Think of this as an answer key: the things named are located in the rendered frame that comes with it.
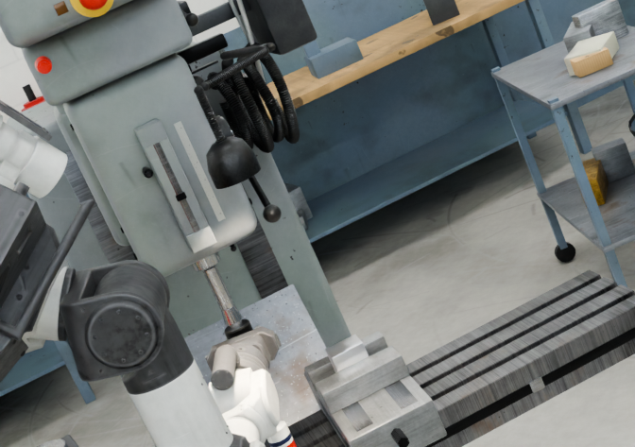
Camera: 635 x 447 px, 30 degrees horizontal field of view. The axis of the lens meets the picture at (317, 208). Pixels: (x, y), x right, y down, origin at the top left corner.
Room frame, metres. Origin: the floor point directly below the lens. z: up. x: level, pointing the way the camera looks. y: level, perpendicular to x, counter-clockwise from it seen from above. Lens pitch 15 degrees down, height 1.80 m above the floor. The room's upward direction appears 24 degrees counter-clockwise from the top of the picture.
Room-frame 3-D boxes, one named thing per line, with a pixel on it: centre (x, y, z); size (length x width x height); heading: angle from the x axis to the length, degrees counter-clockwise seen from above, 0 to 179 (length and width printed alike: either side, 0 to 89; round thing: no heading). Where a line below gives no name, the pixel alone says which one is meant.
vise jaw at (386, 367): (1.86, 0.05, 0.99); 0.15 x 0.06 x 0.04; 97
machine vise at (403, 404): (1.89, 0.05, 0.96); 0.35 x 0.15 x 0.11; 7
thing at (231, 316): (1.89, 0.20, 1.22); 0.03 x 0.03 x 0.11
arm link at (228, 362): (1.69, 0.23, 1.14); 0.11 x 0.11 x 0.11; 84
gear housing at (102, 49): (1.94, 0.21, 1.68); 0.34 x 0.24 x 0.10; 9
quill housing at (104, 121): (1.90, 0.20, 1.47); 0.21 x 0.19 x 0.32; 99
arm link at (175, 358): (1.37, 0.26, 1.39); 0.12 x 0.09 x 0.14; 178
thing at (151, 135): (1.79, 0.19, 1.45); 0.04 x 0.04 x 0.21; 9
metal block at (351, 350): (1.92, 0.05, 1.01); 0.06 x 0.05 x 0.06; 97
